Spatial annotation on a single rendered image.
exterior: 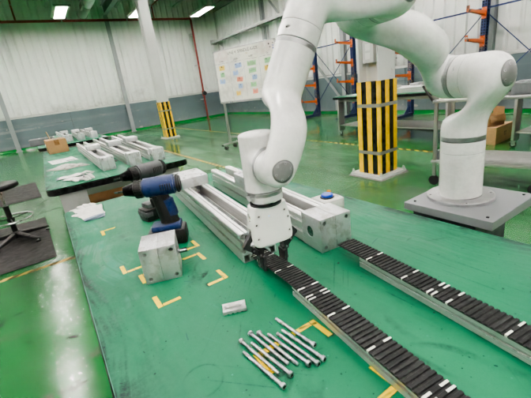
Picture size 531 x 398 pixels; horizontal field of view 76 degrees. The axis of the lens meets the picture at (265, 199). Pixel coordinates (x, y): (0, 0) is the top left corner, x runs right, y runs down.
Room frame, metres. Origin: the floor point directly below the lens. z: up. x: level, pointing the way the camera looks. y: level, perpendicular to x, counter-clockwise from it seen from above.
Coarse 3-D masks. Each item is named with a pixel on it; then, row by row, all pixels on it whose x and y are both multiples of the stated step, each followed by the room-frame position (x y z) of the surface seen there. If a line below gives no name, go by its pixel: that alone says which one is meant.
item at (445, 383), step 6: (438, 384) 0.34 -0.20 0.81; (444, 384) 0.34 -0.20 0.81; (450, 384) 0.34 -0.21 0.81; (432, 390) 0.33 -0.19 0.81; (438, 390) 0.33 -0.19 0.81; (444, 390) 0.33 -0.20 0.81; (450, 390) 0.33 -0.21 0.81; (456, 390) 0.33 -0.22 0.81; (420, 396) 0.33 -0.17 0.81; (426, 396) 0.32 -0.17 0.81; (432, 396) 0.33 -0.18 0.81; (438, 396) 0.32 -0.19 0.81; (444, 396) 0.32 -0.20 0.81
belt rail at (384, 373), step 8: (296, 296) 0.61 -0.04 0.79; (304, 304) 0.59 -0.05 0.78; (312, 312) 0.56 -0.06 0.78; (320, 312) 0.54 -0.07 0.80; (320, 320) 0.54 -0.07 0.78; (328, 320) 0.51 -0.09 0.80; (336, 328) 0.50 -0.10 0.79; (344, 336) 0.47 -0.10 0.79; (352, 344) 0.45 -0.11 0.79; (360, 352) 0.44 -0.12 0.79; (368, 360) 0.42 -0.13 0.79; (376, 368) 0.40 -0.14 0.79; (384, 368) 0.39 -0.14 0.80; (384, 376) 0.39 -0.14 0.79; (392, 376) 0.38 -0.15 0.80; (392, 384) 0.38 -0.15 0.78; (400, 384) 0.37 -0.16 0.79; (400, 392) 0.36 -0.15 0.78; (408, 392) 0.35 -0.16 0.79
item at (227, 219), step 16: (176, 192) 1.49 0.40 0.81; (192, 192) 1.25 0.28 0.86; (208, 192) 1.27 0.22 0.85; (192, 208) 1.25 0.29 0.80; (208, 208) 1.04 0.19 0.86; (224, 208) 1.11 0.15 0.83; (240, 208) 0.99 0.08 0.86; (208, 224) 1.07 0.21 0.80; (224, 224) 0.90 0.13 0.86; (240, 224) 0.93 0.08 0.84; (224, 240) 0.92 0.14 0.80; (240, 240) 0.82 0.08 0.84; (240, 256) 0.81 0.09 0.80
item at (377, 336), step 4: (376, 332) 0.45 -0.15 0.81; (380, 332) 0.45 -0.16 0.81; (368, 336) 0.44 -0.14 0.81; (372, 336) 0.44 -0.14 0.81; (376, 336) 0.44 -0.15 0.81; (380, 336) 0.44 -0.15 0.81; (384, 336) 0.44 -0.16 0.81; (360, 340) 0.44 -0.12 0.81; (364, 340) 0.43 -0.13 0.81; (368, 340) 0.44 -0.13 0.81; (372, 340) 0.43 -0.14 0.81; (376, 340) 0.43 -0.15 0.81; (380, 340) 0.43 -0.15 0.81; (360, 344) 0.43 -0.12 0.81; (364, 344) 0.43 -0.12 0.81; (368, 344) 0.43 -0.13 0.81; (372, 344) 0.43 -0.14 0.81; (364, 348) 0.42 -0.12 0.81
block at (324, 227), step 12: (324, 204) 0.91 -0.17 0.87; (312, 216) 0.83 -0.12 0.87; (324, 216) 0.82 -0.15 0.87; (336, 216) 0.82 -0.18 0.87; (348, 216) 0.84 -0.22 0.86; (312, 228) 0.83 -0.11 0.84; (324, 228) 0.80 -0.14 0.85; (336, 228) 0.82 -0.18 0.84; (348, 228) 0.84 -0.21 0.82; (312, 240) 0.83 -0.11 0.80; (324, 240) 0.80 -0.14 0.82; (336, 240) 0.82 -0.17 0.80; (324, 252) 0.80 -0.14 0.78
